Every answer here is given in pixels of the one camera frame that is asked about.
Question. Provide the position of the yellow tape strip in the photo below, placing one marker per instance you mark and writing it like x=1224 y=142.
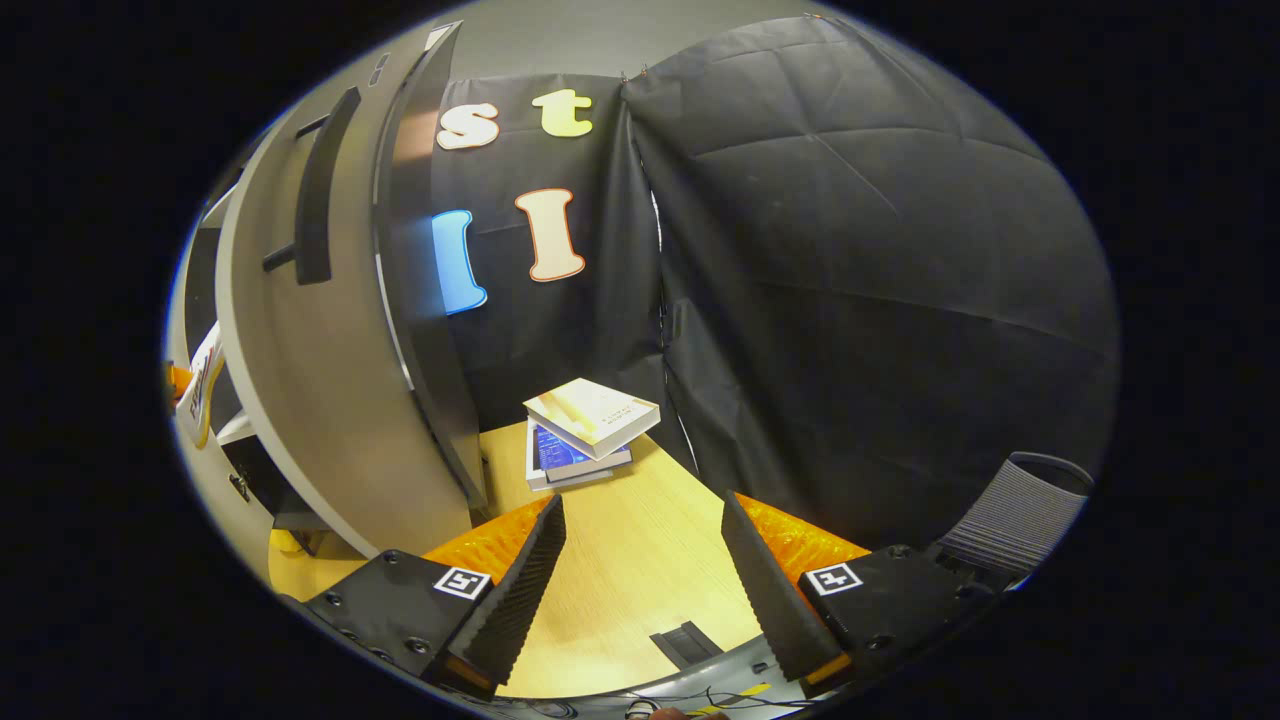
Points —
x=735 y=698

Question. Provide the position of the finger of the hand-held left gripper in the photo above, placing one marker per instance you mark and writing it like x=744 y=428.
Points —
x=178 y=382

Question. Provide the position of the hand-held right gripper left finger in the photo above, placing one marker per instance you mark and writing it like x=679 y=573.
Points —
x=520 y=590

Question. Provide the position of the grey cabinet door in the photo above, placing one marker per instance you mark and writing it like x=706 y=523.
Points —
x=320 y=400

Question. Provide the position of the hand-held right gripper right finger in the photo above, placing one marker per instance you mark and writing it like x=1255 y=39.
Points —
x=765 y=590

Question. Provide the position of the beige book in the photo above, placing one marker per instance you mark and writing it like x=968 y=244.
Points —
x=595 y=412

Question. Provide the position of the white striped shoe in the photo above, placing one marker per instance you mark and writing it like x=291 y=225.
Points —
x=202 y=385

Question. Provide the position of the black backdrop cloth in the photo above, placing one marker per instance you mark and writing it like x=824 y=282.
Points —
x=850 y=300

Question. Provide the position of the grey shoe cabinet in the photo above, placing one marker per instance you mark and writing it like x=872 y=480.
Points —
x=440 y=400

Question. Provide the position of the black floor plate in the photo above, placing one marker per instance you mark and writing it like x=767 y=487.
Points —
x=688 y=645

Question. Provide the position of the blue cover book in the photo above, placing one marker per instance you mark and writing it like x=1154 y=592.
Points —
x=560 y=455

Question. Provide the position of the grey ribbed object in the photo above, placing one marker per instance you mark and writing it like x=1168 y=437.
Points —
x=1015 y=515

